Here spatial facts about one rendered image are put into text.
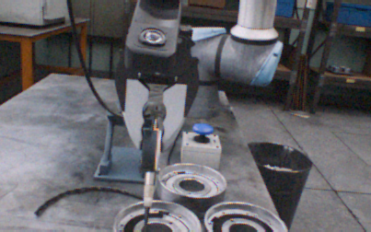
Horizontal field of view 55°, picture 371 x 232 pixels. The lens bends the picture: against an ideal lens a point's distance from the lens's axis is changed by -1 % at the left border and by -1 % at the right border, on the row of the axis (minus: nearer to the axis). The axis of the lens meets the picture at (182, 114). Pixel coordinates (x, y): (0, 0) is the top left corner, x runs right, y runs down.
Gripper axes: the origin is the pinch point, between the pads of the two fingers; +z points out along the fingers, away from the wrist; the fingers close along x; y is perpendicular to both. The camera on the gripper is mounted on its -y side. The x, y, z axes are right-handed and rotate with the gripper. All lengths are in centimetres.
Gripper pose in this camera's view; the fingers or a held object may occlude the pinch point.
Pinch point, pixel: (151, 143)
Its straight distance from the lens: 44.2
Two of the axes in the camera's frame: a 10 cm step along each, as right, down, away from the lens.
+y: -0.3, -3.3, 9.5
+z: -1.1, 9.4, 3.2
